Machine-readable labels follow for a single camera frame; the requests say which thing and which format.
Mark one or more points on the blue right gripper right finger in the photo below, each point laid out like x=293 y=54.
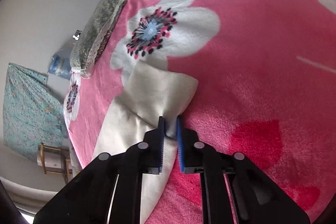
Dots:
x=179 y=131

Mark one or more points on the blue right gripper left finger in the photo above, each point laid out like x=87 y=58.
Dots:
x=162 y=132

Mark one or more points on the cream zip-up hoodie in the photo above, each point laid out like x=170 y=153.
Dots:
x=149 y=93

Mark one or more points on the wooden chair black seat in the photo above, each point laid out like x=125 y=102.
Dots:
x=57 y=160

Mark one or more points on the pink floral fleece blanket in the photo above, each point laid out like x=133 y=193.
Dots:
x=266 y=83

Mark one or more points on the grey green patterned pillow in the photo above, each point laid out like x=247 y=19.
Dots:
x=94 y=38

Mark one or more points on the blue water jug on dispenser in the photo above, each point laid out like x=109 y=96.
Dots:
x=59 y=64

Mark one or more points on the teal floral hanging cloth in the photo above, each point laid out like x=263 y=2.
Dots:
x=31 y=113

